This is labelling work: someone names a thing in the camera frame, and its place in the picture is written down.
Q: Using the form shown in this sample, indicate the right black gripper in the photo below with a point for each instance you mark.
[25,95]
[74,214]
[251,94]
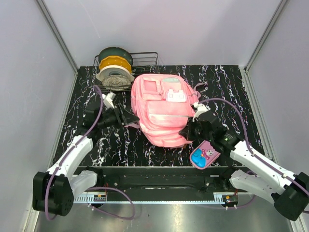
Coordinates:
[187,132]

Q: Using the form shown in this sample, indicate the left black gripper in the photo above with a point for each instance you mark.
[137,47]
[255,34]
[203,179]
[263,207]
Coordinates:
[128,118]

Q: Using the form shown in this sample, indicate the pink cartoon pencil case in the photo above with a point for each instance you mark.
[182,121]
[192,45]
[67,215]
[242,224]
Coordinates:
[203,156]

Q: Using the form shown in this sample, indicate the pink student backpack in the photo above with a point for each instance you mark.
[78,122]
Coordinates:
[163,103]

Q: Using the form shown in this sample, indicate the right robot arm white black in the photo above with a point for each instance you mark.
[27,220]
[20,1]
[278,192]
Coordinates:
[287,191]

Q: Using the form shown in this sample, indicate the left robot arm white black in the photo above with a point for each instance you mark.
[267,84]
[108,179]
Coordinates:
[55,190]

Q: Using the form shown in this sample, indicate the grey patterned plate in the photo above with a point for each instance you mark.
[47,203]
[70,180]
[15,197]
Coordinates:
[116,82]

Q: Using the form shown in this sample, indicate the white rimmed plate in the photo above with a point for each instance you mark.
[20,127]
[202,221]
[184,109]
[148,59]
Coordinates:
[114,70]

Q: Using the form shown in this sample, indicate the yellow dotted plate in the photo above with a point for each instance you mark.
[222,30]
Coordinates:
[115,60]

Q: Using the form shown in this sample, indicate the dark green plate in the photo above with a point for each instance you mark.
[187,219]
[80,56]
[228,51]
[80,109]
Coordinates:
[115,51]

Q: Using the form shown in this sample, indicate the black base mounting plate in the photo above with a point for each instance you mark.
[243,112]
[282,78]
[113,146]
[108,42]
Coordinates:
[211,179]

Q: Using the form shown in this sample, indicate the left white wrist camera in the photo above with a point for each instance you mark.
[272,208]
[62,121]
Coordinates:
[108,100]

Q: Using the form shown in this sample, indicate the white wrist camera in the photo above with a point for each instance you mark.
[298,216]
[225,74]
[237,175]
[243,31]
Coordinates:
[108,100]
[199,109]

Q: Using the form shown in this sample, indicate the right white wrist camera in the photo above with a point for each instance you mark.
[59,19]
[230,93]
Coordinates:
[199,109]

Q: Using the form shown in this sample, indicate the metal wire dish rack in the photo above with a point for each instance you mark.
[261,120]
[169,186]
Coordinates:
[143,62]

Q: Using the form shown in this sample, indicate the aluminium frame rail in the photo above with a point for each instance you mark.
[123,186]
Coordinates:
[160,196]

